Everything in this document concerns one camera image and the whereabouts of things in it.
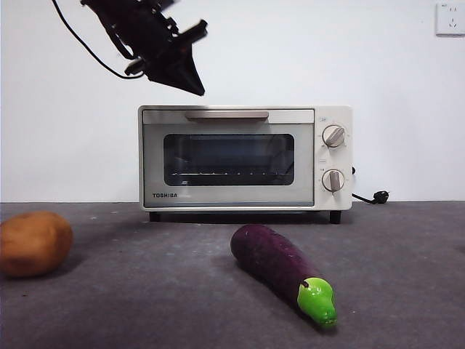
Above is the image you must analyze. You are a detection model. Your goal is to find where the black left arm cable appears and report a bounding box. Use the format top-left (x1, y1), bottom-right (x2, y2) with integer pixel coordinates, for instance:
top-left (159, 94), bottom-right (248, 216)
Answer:
top-left (52, 0), bottom-right (146, 79)

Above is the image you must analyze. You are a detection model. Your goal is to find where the brown potato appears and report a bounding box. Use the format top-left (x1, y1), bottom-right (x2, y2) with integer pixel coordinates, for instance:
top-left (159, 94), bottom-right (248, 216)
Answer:
top-left (0, 211), bottom-right (73, 279)

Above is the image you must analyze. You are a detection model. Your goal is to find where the black oven power cable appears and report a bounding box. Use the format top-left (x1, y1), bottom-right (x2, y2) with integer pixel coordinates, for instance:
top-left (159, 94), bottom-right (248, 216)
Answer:
top-left (350, 167), bottom-right (392, 205)

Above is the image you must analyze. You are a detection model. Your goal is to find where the metal wire oven rack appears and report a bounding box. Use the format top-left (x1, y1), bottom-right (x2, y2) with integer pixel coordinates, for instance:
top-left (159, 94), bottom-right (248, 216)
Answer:
top-left (170, 169), bottom-right (291, 177)

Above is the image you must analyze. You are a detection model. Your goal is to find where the beige oven knob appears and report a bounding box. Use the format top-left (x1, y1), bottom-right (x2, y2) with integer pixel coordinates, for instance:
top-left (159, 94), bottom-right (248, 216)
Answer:
top-left (321, 169), bottom-right (346, 193)
top-left (322, 125), bottom-right (347, 149)

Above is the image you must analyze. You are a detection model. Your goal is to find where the glass oven door beige handle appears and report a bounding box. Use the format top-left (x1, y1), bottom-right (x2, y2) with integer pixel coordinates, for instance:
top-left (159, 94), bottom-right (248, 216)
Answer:
top-left (141, 108), bottom-right (315, 208)

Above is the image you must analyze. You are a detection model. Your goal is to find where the purple eggplant green stem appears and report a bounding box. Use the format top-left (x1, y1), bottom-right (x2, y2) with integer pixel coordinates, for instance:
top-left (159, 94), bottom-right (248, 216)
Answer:
top-left (230, 224), bottom-right (338, 331)

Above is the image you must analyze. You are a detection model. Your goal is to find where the white wall socket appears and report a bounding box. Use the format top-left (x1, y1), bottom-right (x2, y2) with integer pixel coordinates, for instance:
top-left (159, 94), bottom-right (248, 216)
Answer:
top-left (435, 2), bottom-right (465, 37)

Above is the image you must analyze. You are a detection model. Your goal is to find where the white toaster oven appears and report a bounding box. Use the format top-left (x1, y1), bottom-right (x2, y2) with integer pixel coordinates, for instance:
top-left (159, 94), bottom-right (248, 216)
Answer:
top-left (137, 104), bottom-right (354, 225)

